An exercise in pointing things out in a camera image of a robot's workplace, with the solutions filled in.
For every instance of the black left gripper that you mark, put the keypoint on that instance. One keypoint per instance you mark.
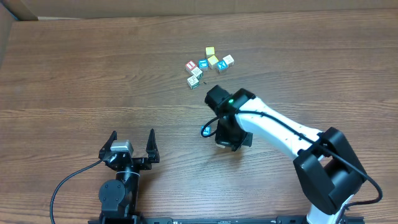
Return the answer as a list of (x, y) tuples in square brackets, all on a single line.
[(137, 162)]

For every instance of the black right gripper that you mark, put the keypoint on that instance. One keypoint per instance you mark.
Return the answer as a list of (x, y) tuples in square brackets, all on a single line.
[(233, 143)]

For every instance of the wooden block number 3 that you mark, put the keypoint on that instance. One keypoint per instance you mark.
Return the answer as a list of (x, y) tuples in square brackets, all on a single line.
[(205, 131)]

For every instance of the wooden block red Q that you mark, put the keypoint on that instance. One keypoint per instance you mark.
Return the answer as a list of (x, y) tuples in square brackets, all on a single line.
[(221, 146)]

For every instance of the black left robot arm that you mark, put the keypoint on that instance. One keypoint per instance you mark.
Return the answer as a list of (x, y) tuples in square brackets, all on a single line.
[(118, 196)]

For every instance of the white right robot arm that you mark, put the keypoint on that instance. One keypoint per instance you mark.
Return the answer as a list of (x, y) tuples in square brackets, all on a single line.
[(328, 169)]

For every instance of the wooden block green Z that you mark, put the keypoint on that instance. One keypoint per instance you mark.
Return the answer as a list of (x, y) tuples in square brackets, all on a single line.
[(193, 82)]

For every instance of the wooden block green side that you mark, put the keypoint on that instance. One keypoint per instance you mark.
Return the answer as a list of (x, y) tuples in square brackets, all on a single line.
[(197, 72)]

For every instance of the wooden block blue X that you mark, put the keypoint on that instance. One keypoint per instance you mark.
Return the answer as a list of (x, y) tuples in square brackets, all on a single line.
[(221, 66)]

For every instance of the wooden block plain picture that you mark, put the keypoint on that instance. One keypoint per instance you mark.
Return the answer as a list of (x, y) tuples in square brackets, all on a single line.
[(229, 60)]

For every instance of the wooden block plain yellow top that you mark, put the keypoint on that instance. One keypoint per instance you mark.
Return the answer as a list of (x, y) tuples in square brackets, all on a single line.
[(212, 62)]

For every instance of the wooden block blue L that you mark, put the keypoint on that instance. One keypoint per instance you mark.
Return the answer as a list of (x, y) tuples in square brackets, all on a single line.
[(203, 65)]

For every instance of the wooden block red I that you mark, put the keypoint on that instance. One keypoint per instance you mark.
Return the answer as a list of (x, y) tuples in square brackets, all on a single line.
[(190, 65)]

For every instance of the wooden block yellow far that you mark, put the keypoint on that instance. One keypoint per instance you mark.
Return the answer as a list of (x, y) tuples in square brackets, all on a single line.
[(209, 52)]

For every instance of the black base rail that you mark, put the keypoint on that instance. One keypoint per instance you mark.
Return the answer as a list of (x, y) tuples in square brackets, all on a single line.
[(297, 219)]

